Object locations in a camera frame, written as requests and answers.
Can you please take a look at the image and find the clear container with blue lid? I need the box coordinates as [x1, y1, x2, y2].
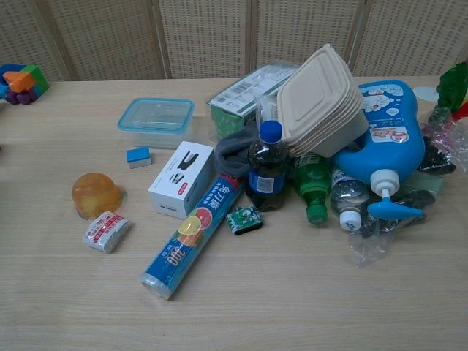
[116, 97, 196, 150]

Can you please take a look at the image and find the white stapler box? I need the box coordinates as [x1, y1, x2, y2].
[148, 140, 216, 220]

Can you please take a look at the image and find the blue cling film box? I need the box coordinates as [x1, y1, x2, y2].
[140, 173, 245, 301]

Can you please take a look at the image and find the green white barcode box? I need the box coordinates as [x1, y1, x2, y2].
[205, 64, 301, 142]

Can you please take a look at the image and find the beige clamshell container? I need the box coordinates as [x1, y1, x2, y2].
[276, 43, 369, 159]

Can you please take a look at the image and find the grey cloth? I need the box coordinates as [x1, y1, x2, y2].
[214, 122, 263, 180]

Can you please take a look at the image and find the black round jar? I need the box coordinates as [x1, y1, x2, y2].
[245, 119, 288, 212]

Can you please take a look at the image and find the small green candy packet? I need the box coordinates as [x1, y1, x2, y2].
[225, 205, 265, 237]

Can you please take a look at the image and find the clear plastic wrapping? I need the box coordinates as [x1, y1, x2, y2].
[254, 91, 284, 129]

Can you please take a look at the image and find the green soda bottle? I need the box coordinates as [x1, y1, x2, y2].
[294, 151, 332, 225]

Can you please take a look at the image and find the small blue white eraser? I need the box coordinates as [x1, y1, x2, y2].
[126, 146, 154, 170]

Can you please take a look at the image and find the clear bottle with white cap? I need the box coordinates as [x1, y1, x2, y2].
[330, 166, 371, 232]

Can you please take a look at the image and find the white red snack packet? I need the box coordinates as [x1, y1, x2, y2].
[82, 211, 133, 254]

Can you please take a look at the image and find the orange jelly cup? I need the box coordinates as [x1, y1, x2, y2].
[72, 172, 126, 220]

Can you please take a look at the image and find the woven wooden folding screen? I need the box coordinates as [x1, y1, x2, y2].
[0, 0, 468, 83]

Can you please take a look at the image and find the blue cartoon pump bottle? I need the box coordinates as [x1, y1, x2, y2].
[333, 79, 427, 221]

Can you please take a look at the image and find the black plastic item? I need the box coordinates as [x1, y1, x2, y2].
[393, 189, 437, 221]
[416, 137, 456, 173]

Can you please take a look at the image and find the pale green sponge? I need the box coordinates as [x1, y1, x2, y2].
[412, 171, 445, 195]

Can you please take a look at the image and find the white round disc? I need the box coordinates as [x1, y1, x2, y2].
[414, 86, 439, 104]

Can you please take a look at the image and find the crinkled clear plastic bag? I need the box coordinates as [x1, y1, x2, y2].
[347, 118, 468, 270]

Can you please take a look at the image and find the colourful block puzzle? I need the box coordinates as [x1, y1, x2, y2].
[0, 64, 50, 105]

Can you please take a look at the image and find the green red yellow feather shuttlecock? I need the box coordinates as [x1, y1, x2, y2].
[429, 61, 468, 127]

